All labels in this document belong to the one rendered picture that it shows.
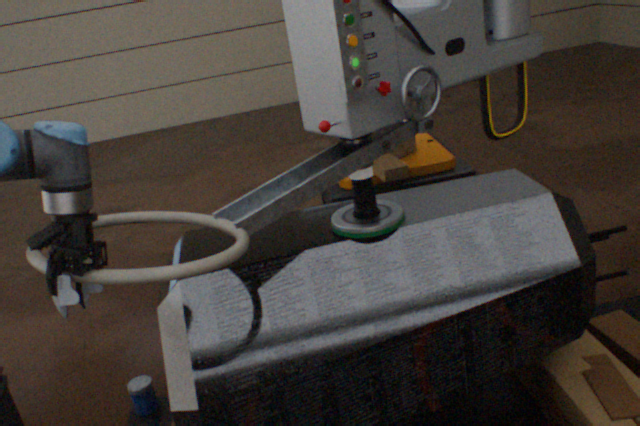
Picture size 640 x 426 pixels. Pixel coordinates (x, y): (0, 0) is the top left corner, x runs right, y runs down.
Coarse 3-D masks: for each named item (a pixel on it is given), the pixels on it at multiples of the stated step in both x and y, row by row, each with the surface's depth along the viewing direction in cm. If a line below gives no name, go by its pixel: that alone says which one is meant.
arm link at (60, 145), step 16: (48, 128) 110; (64, 128) 111; (80, 128) 113; (32, 144) 109; (48, 144) 110; (64, 144) 111; (80, 144) 113; (48, 160) 111; (64, 160) 112; (80, 160) 114; (48, 176) 112; (64, 176) 112; (80, 176) 114; (64, 192) 113
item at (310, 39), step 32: (288, 0) 161; (320, 0) 151; (288, 32) 166; (320, 32) 155; (384, 32) 159; (320, 64) 160; (384, 64) 162; (320, 96) 165; (384, 96) 164; (352, 128) 160
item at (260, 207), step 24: (408, 120) 179; (432, 120) 179; (336, 144) 178; (384, 144) 173; (312, 168) 175; (336, 168) 166; (264, 192) 167; (288, 192) 158; (312, 192) 163; (216, 216) 159; (240, 216) 164; (264, 216) 155
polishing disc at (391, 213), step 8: (376, 200) 193; (384, 200) 192; (344, 208) 191; (352, 208) 190; (384, 208) 186; (392, 208) 185; (400, 208) 184; (336, 216) 186; (344, 216) 185; (352, 216) 185; (384, 216) 181; (392, 216) 180; (400, 216) 180; (336, 224) 181; (344, 224) 180; (352, 224) 179; (360, 224) 178; (368, 224) 177; (376, 224) 176; (384, 224) 176; (392, 224) 177; (360, 232) 176
